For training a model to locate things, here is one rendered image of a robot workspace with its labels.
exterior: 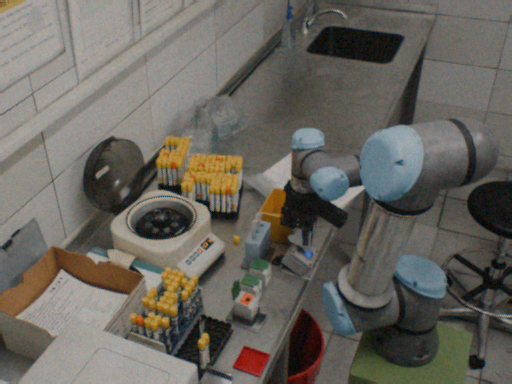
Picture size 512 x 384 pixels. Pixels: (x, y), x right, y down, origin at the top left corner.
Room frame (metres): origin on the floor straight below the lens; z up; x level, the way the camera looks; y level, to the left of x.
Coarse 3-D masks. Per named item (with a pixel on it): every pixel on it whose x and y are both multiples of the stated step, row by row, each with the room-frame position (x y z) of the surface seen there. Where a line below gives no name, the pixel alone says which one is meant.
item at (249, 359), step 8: (248, 352) 0.95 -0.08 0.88; (256, 352) 0.95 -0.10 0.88; (264, 352) 0.94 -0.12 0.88; (240, 360) 0.93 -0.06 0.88; (248, 360) 0.93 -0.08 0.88; (256, 360) 0.92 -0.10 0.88; (264, 360) 0.92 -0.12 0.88; (240, 368) 0.90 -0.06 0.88; (248, 368) 0.90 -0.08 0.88; (256, 368) 0.90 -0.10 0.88
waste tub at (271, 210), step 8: (272, 192) 1.47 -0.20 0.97; (280, 192) 1.47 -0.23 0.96; (272, 200) 1.47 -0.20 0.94; (280, 200) 1.47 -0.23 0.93; (264, 208) 1.40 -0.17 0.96; (272, 208) 1.47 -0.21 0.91; (280, 208) 1.47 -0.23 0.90; (264, 216) 1.36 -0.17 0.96; (272, 216) 1.35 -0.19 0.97; (280, 216) 1.34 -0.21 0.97; (272, 224) 1.35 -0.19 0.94; (272, 232) 1.35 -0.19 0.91; (280, 232) 1.34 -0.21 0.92; (288, 232) 1.33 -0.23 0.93; (272, 240) 1.35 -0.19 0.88; (280, 240) 1.34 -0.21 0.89; (288, 240) 1.33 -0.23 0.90
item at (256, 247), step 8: (264, 224) 1.31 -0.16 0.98; (256, 232) 1.28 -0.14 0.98; (264, 232) 1.28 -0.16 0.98; (248, 240) 1.25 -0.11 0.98; (256, 240) 1.24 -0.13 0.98; (264, 240) 1.27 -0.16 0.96; (248, 248) 1.24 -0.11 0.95; (256, 248) 1.23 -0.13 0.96; (264, 248) 1.27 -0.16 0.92; (272, 248) 1.31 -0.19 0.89; (248, 256) 1.24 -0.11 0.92; (256, 256) 1.23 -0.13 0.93; (264, 256) 1.27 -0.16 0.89; (248, 264) 1.24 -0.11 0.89
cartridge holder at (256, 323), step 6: (234, 306) 1.09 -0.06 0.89; (258, 306) 1.06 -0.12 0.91; (234, 312) 1.05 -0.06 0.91; (258, 312) 1.05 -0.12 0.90; (228, 318) 1.05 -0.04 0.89; (234, 318) 1.04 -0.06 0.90; (240, 318) 1.03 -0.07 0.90; (246, 318) 1.03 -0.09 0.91; (258, 318) 1.04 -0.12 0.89; (264, 318) 1.04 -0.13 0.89; (234, 324) 1.04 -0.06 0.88; (240, 324) 1.03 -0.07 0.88; (246, 324) 1.03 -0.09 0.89; (252, 324) 1.02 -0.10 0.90; (258, 324) 1.02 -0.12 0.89; (252, 330) 1.02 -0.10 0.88; (258, 330) 1.01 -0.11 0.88
